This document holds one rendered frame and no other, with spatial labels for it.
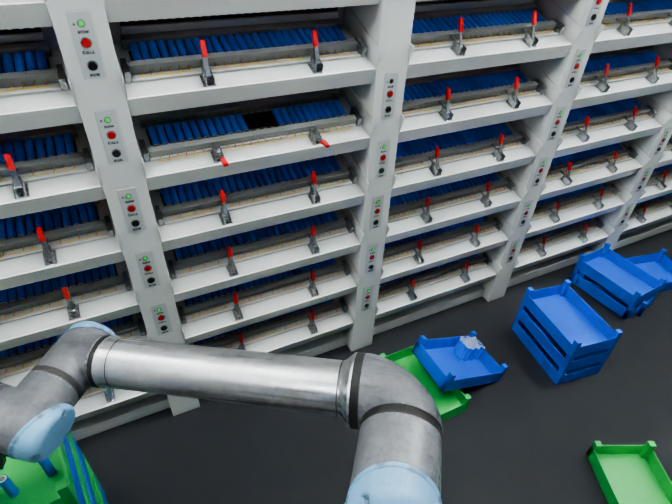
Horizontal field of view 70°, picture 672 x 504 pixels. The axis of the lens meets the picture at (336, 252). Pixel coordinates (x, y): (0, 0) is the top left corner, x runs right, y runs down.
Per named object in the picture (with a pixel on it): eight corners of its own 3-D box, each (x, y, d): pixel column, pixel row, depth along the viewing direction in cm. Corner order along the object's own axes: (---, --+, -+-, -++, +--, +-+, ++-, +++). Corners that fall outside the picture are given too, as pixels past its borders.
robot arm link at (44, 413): (84, 383, 76) (10, 357, 76) (34, 449, 67) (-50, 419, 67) (86, 415, 82) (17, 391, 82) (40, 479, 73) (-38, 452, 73)
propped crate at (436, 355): (465, 344, 197) (474, 330, 193) (498, 382, 183) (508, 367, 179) (411, 350, 180) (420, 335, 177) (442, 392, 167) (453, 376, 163)
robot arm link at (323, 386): (445, 344, 74) (62, 309, 86) (445, 413, 64) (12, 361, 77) (440, 393, 80) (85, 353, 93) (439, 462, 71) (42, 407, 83)
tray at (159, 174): (366, 148, 138) (374, 123, 130) (148, 191, 116) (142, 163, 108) (338, 103, 147) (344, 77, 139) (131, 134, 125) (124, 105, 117)
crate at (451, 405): (467, 410, 173) (471, 397, 168) (420, 431, 166) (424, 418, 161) (420, 350, 194) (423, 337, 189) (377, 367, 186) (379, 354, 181)
